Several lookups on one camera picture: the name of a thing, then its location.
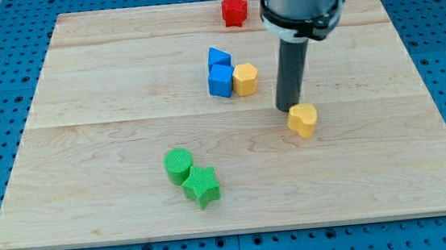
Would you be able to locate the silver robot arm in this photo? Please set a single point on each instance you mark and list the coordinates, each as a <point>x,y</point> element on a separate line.
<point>296,21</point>

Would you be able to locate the yellow hexagon block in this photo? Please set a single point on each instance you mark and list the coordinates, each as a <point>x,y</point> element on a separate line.
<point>245,79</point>

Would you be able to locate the yellow heart block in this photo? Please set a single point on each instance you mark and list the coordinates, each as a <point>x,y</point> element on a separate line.
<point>302,119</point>

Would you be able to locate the blue cube block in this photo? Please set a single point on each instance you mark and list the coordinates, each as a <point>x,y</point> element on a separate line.
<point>220,80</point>

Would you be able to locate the green cylinder block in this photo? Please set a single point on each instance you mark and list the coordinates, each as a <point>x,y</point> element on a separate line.
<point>177,163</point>

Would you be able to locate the green star block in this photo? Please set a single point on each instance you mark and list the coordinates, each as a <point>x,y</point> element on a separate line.
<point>201,186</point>

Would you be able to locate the blue triangle block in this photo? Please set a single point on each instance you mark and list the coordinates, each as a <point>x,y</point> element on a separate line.
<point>218,57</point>

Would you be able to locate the wooden board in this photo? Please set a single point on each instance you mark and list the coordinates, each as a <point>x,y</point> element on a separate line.
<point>121,88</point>

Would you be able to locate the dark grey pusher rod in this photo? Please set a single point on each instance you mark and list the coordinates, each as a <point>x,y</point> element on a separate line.
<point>292,58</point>

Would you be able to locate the red star block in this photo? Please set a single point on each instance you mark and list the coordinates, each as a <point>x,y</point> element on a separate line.
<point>234,12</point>

